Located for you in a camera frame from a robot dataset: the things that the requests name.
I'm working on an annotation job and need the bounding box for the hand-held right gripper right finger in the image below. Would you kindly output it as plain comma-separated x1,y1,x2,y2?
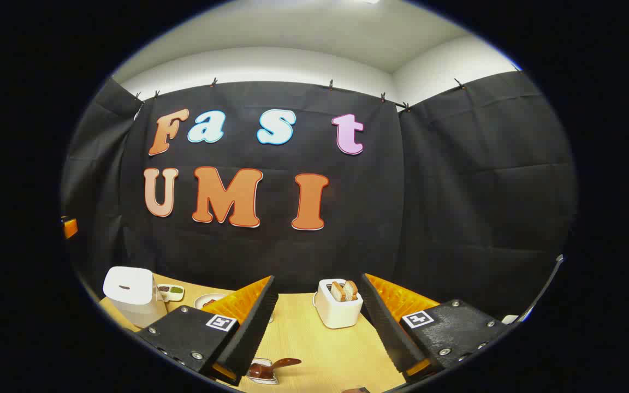
359,273,520,383

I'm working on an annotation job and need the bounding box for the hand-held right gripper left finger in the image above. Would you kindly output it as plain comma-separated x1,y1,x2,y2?
134,275,280,386

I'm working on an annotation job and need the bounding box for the brown wooden spoon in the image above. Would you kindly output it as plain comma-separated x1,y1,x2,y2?
248,358,302,380

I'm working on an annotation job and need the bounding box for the metal wire chopstick holder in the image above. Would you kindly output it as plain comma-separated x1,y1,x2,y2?
246,358,280,385

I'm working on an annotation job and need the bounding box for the white rice cooker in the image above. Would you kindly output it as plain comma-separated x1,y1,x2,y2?
103,266,169,329

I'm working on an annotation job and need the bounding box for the white toaster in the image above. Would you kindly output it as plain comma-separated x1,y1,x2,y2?
314,278,364,330

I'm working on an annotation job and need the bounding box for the white round plate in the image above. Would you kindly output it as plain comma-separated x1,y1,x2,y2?
194,293,229,311

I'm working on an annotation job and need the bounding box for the white divided grain dish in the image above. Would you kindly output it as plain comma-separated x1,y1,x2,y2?
157,284,185,302

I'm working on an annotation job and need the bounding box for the black backdrop cloth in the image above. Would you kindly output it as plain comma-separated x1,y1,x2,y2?
61,70,577,323

